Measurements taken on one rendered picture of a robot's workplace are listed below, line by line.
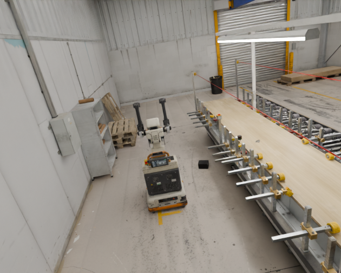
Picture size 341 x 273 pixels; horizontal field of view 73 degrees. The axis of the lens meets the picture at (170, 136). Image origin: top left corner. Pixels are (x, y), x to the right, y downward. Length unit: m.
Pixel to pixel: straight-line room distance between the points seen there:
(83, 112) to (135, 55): 6.46
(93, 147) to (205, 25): 7.88
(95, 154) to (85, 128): 0.58
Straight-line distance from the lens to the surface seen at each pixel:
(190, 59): 10.95
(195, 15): 11.04
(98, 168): 5.10
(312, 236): 2.18
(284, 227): 2.57
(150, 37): 10.77
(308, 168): 3.08
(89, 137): 4.84
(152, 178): 3.57
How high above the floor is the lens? 2.47
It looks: 22 degrees down
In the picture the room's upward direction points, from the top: 10 degrees counter-clockwise
